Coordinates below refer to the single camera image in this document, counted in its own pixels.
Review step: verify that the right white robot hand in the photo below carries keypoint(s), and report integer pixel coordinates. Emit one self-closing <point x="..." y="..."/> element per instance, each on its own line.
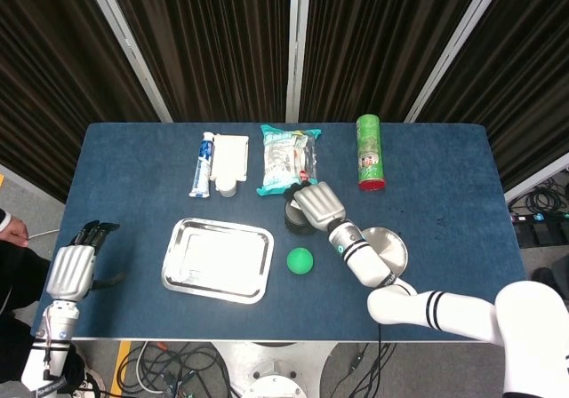
<point x="320" y="207"/>

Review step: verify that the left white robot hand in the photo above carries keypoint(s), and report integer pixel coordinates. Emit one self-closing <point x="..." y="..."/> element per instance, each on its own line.
<point x="71" y="269"/>

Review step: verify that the black cylindrical jar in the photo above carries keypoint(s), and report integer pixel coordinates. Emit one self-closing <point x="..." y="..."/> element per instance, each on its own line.
<point x="295" y="220"/>

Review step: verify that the green ball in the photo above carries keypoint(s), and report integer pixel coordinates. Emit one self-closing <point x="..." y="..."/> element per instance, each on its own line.
<point x="300" y="260"/>

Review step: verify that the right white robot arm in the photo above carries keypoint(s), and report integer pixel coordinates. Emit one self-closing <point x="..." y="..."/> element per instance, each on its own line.
<point x="444" y="311"/>

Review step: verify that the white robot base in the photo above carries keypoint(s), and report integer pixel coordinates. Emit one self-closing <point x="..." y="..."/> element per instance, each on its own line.
<point x="275" y="367"/>

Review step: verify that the teal snack bag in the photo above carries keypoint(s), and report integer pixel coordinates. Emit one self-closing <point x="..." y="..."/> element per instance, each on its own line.
<point x="284" y="162"/>

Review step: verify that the bystander bare hand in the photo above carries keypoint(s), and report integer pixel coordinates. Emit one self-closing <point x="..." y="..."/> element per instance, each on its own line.
<point x="13" y="229"/>

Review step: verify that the green chips can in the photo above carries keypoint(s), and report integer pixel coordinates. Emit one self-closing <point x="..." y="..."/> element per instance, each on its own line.
<point x="370" y="153"/>

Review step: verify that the round steel plate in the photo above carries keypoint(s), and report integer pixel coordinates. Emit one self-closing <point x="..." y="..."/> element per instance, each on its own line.
<point x="391" y="247"/>

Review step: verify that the blue felt table cover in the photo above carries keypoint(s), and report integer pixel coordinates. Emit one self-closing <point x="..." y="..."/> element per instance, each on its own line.
<point x="142" y="318"/>

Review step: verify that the small white jar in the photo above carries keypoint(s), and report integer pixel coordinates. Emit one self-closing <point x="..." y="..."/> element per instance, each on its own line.
<point x="226" y="189"/>

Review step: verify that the white flat package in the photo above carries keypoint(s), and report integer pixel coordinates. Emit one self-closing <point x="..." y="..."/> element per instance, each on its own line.
<point x="231" y="156"/>

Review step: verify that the white black shoe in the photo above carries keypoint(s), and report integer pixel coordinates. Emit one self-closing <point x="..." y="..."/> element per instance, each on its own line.
<point x="95" y="384"/>

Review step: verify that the rectangular steel tray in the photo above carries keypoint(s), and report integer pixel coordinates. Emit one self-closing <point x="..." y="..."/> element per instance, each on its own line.
<point x="213" y="260"/>

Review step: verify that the blue white toothpaste tube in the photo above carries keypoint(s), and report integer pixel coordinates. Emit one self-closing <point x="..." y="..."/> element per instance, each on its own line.
<point x="202" y="167"/>

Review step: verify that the dark brown curtain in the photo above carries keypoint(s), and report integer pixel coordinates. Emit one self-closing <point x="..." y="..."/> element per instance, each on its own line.
<point x="524" y="82"/>
<point x="369" y="38"/>
<point x="44" y="82"/>
<point x="213" y="42"/>

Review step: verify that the black power strip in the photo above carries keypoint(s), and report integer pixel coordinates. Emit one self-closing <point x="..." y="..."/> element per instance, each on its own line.
<point x="538" y="218"/>

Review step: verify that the white partition post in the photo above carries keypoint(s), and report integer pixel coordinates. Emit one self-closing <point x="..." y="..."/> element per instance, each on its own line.
<point x="453" y="47"/>
<point x="297" y="47"/>
<point x="129" y="47"/>

